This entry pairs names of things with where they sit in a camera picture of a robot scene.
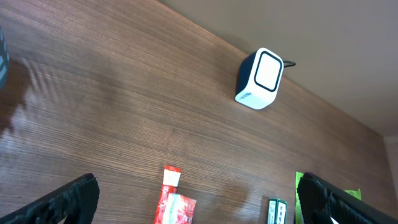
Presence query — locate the red stick sachet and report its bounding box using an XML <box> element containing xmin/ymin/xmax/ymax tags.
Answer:
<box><xmin>154</xmin><ymin>165</ymin><xmax>181</xmax><ymax>224</ymax></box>

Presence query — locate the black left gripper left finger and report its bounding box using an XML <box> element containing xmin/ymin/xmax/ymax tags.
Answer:
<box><xmin>1</xmin><ymin>173</ymin><xmax>100</xmax><ymax>224</ymax></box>

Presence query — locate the red tissue packet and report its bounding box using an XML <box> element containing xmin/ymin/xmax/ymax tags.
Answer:
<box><xmin>161</xmin><ymin>194</ymin><xmax>197</xmax><ymax>224</ymax></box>

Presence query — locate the white barcode scanner box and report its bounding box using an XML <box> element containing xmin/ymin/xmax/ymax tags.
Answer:
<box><xmin>234</xmin><ymin>47</ymin><xmax>284</xmax><ymax>110</ymax></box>

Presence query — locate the green snack bag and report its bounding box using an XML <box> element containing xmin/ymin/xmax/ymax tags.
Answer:
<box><xmin>295</xmin><ymin>172</ymin><xmax>362</xmax><ymax>224</ymax></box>

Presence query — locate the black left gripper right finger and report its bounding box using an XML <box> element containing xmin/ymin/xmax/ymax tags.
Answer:
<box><xmin>297</xmin><ymin>172</ymin><xmax>397</xmax><ymax>224</ymax></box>

